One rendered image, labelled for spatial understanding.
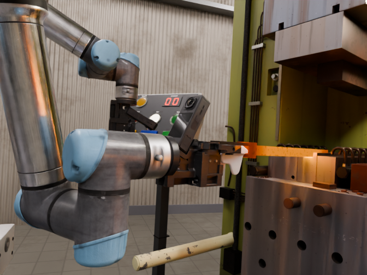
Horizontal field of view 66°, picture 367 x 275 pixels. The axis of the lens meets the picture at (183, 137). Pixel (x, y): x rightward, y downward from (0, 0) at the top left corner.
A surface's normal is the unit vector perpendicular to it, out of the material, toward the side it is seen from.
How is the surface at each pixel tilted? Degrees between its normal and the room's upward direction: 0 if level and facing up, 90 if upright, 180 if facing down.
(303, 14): 90
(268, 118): 90
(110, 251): 92
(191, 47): 90
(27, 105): 99
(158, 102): 60
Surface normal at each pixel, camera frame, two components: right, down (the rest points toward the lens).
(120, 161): 0.64, 0.08
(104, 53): 0.43, 0.03
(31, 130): 0.25, 0.19
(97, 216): 0.16, -0.01
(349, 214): -0.79, -0.04
